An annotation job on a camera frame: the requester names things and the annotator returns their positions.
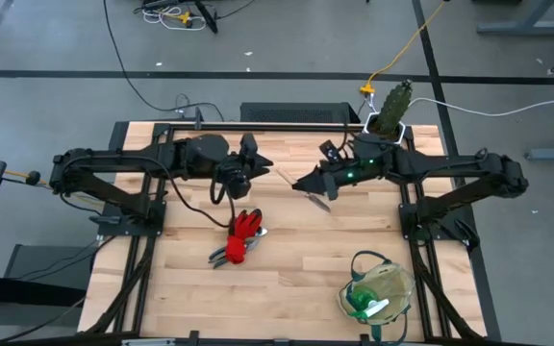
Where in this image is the yellow extension cable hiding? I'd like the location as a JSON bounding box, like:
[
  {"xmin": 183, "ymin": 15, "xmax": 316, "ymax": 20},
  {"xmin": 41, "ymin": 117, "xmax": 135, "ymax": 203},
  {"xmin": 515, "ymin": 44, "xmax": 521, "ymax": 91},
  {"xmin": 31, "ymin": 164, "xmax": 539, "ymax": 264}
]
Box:
[{"xmin": 359, "ymin": 0, "xmax": 447, "ymax": 95}]

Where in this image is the grey stand base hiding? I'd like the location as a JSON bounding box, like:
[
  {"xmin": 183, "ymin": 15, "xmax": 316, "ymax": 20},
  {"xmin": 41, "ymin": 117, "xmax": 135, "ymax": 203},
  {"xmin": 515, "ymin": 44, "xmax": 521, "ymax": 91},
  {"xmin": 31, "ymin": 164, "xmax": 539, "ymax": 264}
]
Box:
[{"xmin": 0, "ymin": 243, "xmax": 99, "ymax": 345}]

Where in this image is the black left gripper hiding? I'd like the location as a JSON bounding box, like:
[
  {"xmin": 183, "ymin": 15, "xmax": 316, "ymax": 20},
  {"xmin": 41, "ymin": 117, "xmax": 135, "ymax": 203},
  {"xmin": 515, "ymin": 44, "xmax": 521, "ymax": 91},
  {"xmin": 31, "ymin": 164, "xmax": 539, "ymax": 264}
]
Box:
[{"xmin": 214, "ymin": 133, "xmax": 275, "ymax": 201}]

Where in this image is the yellow and black cable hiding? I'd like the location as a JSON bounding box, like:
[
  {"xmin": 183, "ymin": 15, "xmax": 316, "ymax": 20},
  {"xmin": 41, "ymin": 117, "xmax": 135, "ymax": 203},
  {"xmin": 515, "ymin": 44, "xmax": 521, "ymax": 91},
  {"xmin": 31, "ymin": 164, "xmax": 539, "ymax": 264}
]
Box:
[{"xmin": 1, "ymin": 168, "xmax": 108, "ymax": 209}]

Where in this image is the green cactus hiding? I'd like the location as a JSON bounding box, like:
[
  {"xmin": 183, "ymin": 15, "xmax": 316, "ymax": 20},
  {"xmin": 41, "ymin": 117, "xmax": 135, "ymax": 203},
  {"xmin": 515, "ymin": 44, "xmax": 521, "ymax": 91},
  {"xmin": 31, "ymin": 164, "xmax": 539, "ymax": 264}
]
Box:
[{"xmin": 375, "ymin": 79, "xmax": 414, "ymax": 136}]

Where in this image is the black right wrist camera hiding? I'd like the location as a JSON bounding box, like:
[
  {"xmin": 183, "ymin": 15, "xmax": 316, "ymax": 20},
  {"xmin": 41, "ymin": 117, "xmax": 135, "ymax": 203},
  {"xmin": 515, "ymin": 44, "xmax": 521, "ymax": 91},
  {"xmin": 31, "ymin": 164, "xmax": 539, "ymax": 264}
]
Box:
[{"xmin": 318, "ymin": 139, "xmax": 341, "ymax": 162}]

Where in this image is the black floor cable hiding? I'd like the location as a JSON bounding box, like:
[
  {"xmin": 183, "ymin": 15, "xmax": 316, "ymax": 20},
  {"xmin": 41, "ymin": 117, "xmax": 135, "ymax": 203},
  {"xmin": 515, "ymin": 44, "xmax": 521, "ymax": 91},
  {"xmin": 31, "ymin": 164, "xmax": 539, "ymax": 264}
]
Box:
[{"xmin": 102, "ymin": 0, "xmax": 226, "ymax": 122}]

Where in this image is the green spray bottle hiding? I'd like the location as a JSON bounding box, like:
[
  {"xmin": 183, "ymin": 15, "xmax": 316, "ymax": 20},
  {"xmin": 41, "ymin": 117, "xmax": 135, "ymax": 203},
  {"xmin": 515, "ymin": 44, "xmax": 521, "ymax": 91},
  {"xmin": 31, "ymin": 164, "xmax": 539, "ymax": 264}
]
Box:
[{"xmin": 345, "ymin": 283, "xmax": 391, "ymax": 322}]

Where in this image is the black computer case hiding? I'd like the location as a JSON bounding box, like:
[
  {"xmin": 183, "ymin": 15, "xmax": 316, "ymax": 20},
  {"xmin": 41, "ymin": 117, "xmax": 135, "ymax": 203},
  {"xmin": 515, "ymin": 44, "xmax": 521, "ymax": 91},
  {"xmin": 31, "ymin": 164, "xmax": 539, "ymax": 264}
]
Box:
[{"xmin": 239, "ymin": 101, "xmax": 362, "ymax": 125}]

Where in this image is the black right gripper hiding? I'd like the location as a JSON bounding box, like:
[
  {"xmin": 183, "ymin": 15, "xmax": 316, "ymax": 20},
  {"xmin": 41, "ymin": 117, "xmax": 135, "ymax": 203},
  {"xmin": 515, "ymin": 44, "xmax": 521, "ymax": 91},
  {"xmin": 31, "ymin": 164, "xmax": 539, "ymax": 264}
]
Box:
[{"xmin": 291, "ymin": 161, "xmax": 361, "ymax": 202}]

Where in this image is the white and yellow cable bundle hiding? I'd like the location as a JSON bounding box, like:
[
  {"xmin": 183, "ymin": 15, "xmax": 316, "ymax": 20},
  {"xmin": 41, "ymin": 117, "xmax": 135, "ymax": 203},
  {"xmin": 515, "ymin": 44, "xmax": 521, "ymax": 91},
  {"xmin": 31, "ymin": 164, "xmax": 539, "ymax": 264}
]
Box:
[{"xmin": 135, "ymin": 0, "xmax": 220, "ymax": 35}]

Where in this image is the white floor cable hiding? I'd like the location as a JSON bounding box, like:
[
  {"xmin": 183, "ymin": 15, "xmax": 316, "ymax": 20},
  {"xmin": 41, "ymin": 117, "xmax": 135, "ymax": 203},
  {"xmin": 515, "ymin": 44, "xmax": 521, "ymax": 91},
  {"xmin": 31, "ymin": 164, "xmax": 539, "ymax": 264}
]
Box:
[{"xmin": 407, "ymin": 89, "xmax": 554, "ymax": 118}]

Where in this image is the black aluminium table frame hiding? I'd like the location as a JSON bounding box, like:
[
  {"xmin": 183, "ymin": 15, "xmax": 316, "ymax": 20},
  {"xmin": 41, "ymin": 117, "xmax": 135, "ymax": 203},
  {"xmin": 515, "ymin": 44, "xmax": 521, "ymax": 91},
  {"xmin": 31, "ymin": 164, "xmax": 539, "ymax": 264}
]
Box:
[{"xmin": 77, "ymin": 119, "xmax": 490, "ymax": 346}]

